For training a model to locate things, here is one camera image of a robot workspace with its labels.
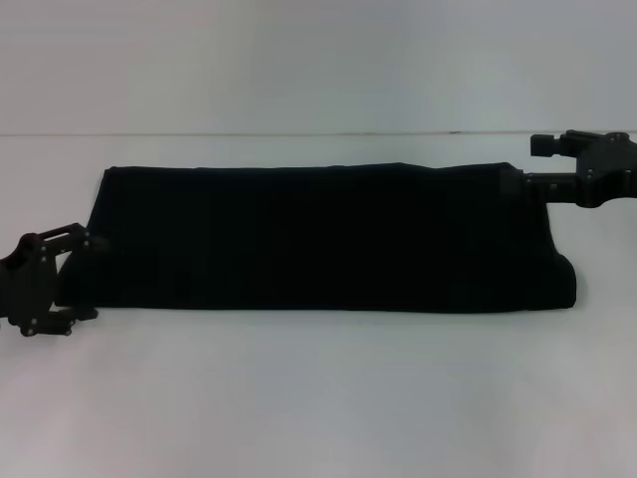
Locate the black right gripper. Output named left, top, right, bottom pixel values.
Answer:
left=499, top=128, right=637, bottom=210

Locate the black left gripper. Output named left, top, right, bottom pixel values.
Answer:
left=0, top=222, right=111, bottom=338

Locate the black t-shirt with white print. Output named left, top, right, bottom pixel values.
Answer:
left=53, top=160, right=579, bottom=313

